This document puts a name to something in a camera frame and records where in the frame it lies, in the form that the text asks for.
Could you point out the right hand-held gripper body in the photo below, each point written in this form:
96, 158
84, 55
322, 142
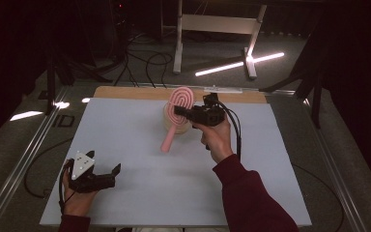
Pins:
207, 116

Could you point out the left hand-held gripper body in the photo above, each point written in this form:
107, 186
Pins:
82, 167

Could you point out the pink hairbrush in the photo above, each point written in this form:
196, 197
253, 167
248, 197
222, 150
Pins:
182, 96

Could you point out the cream ribbed cup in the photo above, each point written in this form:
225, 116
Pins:
184, 129

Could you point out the person's right hand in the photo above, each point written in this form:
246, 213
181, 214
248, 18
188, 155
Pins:
217, 140

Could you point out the person's left hand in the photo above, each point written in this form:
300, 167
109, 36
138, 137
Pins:
77, 204

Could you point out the pale blue table mat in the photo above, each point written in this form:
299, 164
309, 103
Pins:
135, 180

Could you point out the black tripod stand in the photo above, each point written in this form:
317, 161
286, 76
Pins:
50, 83

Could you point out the black computer tower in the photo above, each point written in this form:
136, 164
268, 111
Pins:
119, 25

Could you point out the black angled stand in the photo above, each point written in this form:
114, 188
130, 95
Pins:
316, 96

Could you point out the metal floor rail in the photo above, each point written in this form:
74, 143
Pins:
338, 180
25, 158

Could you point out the white desk frame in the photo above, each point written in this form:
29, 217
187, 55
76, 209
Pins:
219, 24

